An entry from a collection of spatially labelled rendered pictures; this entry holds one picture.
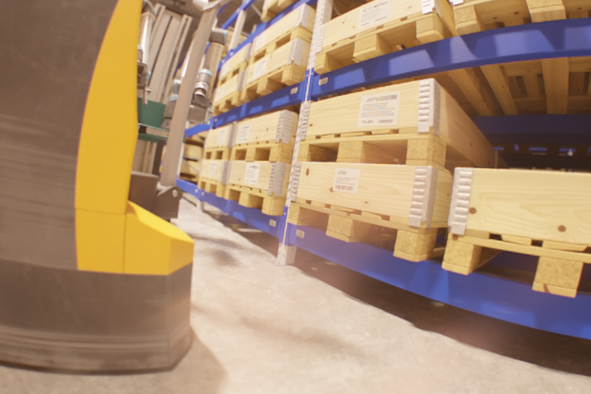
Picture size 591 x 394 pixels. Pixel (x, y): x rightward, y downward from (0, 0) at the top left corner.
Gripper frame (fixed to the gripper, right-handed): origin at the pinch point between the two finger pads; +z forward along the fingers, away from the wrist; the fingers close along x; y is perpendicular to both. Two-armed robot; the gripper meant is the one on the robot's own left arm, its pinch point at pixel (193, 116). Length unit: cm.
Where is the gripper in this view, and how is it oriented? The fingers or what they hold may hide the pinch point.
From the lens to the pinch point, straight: 146.8
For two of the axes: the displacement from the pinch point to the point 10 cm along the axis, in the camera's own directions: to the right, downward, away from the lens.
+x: 7.8, 2.7, 5.7
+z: 0.1, 9.0, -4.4
